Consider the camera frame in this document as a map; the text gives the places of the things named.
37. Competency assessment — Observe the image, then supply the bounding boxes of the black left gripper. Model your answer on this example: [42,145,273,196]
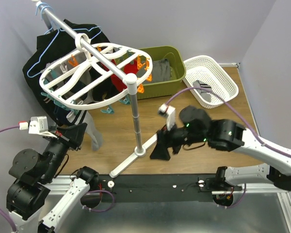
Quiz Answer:
[42,121,88,182]

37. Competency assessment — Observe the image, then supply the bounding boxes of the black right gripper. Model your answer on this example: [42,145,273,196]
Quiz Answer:
[149,117,209,159]

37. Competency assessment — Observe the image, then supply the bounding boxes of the grey striped sock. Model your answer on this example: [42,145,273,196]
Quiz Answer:
[66,111,103,151]

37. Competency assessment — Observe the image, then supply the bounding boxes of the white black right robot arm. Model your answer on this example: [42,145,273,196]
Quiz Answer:
[150,104,291,191]

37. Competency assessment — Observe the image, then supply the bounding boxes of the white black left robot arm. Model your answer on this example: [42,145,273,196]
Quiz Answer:
[6,121,99,233]

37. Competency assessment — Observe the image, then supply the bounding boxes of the white round clip hanger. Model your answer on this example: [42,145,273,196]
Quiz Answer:
[39,33,153,110]

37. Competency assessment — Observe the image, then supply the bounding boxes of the teal clothes clip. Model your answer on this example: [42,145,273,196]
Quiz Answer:
[100,105,114,114]

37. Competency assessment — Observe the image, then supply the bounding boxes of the black hanging garment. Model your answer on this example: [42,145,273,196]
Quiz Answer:
[22,19,112,127]

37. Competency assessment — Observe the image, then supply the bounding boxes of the olive green plastic bin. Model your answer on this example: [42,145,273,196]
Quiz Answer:
[113,45,186,100]

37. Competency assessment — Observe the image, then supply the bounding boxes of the orange clothes clip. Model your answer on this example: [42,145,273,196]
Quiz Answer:
[137,55,146,70]
[137,83,145,94]
[146,73,152,82]

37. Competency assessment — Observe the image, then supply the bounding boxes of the silver white clothes rack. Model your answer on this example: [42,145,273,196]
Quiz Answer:
[34,0,157,178]

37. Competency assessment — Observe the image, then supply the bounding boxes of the grey cloth in bin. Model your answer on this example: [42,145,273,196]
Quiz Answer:
[143,58,171,84]

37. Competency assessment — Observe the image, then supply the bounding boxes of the red sock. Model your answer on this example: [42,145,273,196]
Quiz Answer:
[111,60,138,92]

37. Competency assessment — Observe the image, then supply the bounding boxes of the white perforated plastic basket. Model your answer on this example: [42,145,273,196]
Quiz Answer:
[183,55,239,109]

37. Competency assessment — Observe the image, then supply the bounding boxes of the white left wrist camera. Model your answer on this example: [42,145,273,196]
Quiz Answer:
[18,116,57,138]

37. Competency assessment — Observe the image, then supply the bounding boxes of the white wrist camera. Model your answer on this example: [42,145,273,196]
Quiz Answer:
[18,116,57,138]
[158,103,176,131]

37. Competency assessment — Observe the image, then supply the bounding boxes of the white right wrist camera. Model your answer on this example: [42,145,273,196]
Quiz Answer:
[158,103,176,131]

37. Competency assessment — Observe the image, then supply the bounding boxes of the aluminium frame rail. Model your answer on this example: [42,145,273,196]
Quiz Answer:
[58,174,291,233]

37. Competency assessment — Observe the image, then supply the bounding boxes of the light blue wire hanger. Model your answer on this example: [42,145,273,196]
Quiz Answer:
[23,19,109,80]

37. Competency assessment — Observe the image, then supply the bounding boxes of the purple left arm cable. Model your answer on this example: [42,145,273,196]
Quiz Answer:
[0,125,22,233]

